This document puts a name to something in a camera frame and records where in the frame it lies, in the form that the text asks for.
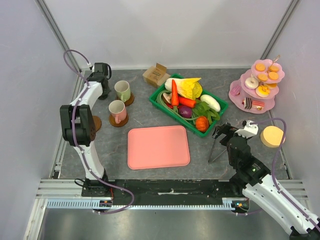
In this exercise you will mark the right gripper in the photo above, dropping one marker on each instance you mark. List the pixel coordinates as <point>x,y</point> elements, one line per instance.
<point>226,129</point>

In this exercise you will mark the chocolate cake slice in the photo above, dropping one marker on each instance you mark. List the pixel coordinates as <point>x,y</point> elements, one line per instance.
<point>247,103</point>

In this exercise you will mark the pink macaron cake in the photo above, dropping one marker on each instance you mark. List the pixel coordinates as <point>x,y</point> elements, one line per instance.
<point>236,90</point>

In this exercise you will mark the red striped cake slice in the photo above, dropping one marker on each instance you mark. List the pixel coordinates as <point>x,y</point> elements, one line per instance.
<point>259,105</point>

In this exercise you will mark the white glazed donut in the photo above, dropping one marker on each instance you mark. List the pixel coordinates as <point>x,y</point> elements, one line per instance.
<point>251,83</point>

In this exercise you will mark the yellow glazed donut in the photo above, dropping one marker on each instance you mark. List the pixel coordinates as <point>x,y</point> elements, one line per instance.
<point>263,91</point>

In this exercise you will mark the round biscuit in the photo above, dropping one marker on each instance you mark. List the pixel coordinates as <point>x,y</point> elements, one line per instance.
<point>260,67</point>
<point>262,77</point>

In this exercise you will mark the biscuits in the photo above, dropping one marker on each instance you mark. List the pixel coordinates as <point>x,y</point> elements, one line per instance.
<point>272,72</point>

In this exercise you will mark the pink mug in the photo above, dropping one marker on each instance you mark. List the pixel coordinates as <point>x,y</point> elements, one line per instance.
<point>118,110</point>

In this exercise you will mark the green mug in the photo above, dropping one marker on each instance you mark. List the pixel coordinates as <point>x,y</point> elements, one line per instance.
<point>123,90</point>

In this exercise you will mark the brown saucer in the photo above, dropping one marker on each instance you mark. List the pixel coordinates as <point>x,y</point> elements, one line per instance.
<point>112,121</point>
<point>130,100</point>
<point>97,122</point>

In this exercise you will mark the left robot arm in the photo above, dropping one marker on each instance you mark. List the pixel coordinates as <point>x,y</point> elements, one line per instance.
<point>77,122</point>

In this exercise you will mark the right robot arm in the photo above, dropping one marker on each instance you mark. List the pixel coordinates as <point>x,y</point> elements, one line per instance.
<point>255,181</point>

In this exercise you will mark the small orange pumpkin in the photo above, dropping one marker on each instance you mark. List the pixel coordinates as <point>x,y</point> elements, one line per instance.
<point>202,124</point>

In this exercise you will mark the white radish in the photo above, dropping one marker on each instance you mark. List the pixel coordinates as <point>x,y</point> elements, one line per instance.
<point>212,102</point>

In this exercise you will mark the green leafy vegetable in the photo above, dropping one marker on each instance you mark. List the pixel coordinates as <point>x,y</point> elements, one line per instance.
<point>202,109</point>

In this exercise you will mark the purple onion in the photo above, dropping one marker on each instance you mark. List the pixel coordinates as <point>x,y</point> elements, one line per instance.
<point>185,111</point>

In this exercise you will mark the yellow round sponge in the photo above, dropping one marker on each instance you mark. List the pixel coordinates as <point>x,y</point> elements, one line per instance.
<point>272,136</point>

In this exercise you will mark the lying carrot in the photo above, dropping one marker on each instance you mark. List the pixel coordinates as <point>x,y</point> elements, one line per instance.
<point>187,102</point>

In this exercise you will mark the pink three-tier cake stand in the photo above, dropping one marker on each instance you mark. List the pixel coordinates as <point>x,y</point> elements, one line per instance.
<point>269,102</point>

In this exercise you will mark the green long beans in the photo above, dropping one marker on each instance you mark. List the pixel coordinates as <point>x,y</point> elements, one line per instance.
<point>173,110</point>

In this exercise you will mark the napa cabbage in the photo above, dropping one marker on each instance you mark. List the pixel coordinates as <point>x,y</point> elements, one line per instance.
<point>189,88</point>

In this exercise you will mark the upright carrot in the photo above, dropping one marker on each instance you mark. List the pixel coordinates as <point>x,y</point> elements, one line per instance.
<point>174,96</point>

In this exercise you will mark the mushroom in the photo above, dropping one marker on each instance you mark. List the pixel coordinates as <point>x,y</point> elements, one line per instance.
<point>167,98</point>

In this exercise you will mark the pink serving tray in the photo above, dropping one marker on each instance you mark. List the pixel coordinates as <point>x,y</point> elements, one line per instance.
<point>158,147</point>

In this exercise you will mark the cardboard box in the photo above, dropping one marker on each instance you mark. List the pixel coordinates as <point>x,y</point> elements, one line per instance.
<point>156,75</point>

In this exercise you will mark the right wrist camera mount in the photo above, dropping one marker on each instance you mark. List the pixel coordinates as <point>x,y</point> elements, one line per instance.
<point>249,130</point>

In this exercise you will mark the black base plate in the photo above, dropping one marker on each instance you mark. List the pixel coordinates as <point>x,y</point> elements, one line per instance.
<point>161,192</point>

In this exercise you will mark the white cable duct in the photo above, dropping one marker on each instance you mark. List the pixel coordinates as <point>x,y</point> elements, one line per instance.
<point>100,205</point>

